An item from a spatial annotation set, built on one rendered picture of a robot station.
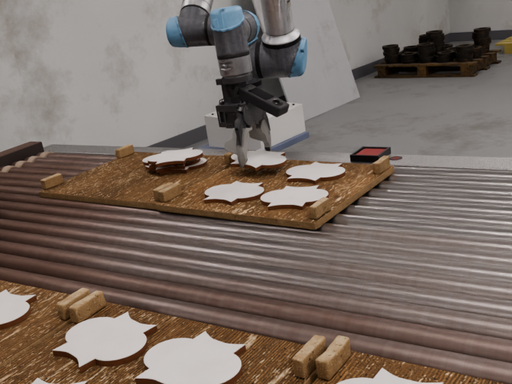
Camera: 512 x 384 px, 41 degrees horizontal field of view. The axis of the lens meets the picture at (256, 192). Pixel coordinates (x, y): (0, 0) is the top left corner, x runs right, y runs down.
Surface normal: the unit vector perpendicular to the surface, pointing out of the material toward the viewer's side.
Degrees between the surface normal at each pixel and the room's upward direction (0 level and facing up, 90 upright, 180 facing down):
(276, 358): 0
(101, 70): 90
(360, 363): 0
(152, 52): 90
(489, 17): 90
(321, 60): 75
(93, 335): 0
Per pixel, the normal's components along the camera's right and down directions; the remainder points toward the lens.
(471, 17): -0.64, 0.33
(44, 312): -0.15, -0.94
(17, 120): 0.76, 0.10
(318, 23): 0.69, -0.14
